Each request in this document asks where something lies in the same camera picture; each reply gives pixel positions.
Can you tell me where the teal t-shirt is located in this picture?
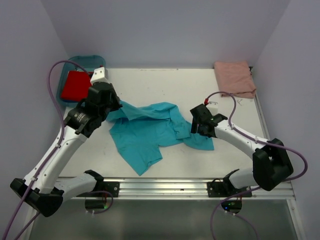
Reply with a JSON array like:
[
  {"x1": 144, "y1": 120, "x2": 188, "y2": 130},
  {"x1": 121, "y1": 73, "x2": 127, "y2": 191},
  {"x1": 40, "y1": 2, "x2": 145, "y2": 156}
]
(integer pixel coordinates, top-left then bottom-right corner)
[{"x1": 106, "y1": 101, "x2": 215, "y2": 176}]

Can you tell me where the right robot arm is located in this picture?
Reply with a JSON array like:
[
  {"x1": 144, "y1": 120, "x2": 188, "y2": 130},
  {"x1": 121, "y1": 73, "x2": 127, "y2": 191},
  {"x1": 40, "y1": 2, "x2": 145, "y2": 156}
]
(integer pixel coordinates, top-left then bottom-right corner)
[{"x1": 190, "y1": 104, "x2": 294, "y2": 197}]

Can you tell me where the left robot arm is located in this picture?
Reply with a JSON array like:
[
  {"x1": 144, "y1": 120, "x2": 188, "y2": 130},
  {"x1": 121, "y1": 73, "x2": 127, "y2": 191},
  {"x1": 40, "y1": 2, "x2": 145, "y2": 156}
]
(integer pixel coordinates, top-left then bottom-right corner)
[{"x1": 10, "y1": 82, "x2": 122, "y2": 217}]

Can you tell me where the red t-shirt in bin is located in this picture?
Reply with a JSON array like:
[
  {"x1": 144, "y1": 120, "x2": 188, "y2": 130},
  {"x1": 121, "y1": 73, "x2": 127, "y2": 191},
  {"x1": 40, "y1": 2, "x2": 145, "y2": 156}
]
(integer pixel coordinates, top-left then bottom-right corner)
[{"x1": 59, "y1": 67, "x2": 106, "y2": 102}]

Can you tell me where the teal plastic bin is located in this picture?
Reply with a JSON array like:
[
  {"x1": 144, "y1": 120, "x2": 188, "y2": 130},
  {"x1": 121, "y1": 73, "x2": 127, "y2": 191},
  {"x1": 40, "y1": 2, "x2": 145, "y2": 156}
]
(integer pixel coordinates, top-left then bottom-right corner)
[{"x1": 55, "y1": 55, "x2": 107, "y2": 109}]

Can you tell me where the folded pink t-shirt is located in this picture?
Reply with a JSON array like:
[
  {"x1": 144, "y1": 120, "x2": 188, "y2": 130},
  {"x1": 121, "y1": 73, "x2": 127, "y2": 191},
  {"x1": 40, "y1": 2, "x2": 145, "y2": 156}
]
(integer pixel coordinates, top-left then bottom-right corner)
[{"x1": 213, "y1": 61, "x2": 257, "y2": 99}]

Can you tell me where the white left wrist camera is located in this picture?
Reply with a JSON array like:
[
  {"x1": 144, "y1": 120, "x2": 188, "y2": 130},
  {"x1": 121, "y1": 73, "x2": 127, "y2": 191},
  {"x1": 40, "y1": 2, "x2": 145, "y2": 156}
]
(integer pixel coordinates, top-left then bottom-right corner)
[{"x1": 90, "y1": 66, "x2": 109, "y2": 85}]

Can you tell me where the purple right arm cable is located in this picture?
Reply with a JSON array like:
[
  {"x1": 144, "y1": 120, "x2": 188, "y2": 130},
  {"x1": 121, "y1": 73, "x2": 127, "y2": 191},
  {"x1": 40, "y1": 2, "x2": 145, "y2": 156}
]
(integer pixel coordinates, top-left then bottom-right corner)
[{"x1": 204, "y1": 91, "x2": 309, "y2": 240}]

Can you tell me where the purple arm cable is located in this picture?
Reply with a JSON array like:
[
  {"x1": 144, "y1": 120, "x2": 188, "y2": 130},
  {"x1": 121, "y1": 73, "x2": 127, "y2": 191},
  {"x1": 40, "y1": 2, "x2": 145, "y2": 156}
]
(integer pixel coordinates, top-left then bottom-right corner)
[
  {"x1": 0, "y1": 60, "x2": 96, "y2": 240},
  {"x1": 204, "y1": 91, "x2": 309, "y2": 240}
]

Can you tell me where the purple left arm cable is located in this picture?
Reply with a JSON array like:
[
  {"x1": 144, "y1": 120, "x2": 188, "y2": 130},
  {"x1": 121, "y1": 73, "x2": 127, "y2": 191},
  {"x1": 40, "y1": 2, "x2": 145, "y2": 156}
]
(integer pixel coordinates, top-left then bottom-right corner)
[{"x1": 0, "y1": 60, "x2": 96, "y2": 240}]

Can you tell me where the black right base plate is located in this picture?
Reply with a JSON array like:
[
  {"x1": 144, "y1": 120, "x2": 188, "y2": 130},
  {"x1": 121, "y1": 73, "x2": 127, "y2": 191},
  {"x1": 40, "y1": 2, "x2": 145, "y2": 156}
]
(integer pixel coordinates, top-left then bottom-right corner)
[{"x1": 206, "y1": 178, "x2": 251, "y2": 198}]

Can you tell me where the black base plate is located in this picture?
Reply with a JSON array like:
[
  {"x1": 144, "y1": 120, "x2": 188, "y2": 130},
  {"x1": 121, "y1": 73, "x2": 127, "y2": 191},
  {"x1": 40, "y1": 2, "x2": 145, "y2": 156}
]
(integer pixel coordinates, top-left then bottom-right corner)
[
  {"x1": 100, "y1": 181, "x2": 120, "y2": 198},
  {"x1": 206, "y1": 178, "x2": 251, "y2": 198}
]

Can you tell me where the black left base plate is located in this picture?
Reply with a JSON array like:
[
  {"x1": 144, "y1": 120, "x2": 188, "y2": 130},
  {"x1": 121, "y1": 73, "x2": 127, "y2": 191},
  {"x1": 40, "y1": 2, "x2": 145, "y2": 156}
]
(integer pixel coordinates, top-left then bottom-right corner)
[{"x1": 100, "y1": 181, "x2": 120, "y2": 198}]

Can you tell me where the aluminium mounting rail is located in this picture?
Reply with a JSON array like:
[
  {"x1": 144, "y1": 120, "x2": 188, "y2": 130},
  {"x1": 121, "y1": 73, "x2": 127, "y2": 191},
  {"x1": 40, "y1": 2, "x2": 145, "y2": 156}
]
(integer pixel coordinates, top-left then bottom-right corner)
[{"x1": 57, "y1": 177, "x2": 296, "y2": 201}]

